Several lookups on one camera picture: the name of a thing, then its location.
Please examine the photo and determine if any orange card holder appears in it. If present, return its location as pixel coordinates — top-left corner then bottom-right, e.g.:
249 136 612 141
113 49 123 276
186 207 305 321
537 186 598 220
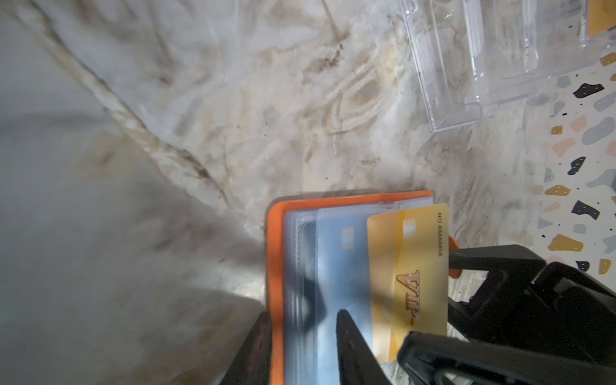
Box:
266 191 437 384

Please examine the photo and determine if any clear acrylic card stand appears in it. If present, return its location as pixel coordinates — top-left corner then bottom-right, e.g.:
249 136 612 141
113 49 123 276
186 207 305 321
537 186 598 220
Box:
400 0 615 133

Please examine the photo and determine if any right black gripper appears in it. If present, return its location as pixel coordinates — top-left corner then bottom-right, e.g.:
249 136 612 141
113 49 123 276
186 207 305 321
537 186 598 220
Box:
397 245 615 384

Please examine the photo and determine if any gold card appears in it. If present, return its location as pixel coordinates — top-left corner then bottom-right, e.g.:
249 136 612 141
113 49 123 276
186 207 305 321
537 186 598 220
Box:
586 0 616 37
367 204 449 364

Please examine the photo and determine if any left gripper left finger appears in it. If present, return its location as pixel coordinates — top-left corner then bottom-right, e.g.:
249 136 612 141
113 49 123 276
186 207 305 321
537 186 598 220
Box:
220 311 272 385

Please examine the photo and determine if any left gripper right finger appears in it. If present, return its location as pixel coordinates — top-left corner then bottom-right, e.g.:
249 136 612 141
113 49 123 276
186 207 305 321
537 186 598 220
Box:
336 310 391 385

